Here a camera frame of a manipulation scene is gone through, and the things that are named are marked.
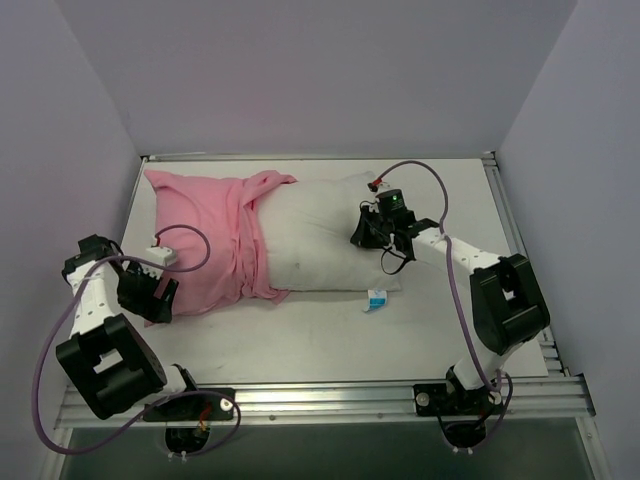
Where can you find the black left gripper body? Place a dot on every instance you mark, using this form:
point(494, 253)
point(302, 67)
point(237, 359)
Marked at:
point(145, 291)

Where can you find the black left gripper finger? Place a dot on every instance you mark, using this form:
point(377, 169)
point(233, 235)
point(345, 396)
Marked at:
point(166, 289)
point(157, 311)

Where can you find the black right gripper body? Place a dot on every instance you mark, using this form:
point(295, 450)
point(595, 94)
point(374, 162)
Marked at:
point(370, 230)

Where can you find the white pillow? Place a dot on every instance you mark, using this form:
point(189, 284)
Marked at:
point(307, 228)

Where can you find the pink floral pillowcase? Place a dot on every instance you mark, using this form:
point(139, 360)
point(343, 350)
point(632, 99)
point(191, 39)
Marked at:
point(212, 224)

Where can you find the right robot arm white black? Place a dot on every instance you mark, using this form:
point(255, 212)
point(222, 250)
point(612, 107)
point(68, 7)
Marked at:
point(498, 300)

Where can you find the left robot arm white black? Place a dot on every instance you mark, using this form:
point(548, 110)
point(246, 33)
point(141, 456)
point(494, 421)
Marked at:
point(105, 357)

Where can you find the white blue pillow label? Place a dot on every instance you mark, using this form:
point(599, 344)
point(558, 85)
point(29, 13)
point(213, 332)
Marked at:
point(376, 300)

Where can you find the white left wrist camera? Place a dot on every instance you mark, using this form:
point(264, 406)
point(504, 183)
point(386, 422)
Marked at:
point(157, 257)

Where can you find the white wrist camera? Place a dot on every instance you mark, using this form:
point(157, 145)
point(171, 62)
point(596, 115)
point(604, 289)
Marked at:
point(157, 257)
point(378, 186)

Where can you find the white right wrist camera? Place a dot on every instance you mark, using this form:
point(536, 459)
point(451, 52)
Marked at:
point(378, 186)

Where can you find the aluminium back rail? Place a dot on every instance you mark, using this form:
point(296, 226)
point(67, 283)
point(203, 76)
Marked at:
point(213, 157)

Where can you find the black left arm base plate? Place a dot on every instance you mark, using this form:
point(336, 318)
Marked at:
point(213, 404)

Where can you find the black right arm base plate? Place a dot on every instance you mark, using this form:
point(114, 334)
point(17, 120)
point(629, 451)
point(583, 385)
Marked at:
point(444, 399)

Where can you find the aluminium front rail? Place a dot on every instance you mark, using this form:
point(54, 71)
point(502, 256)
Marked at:
point(396, 401)

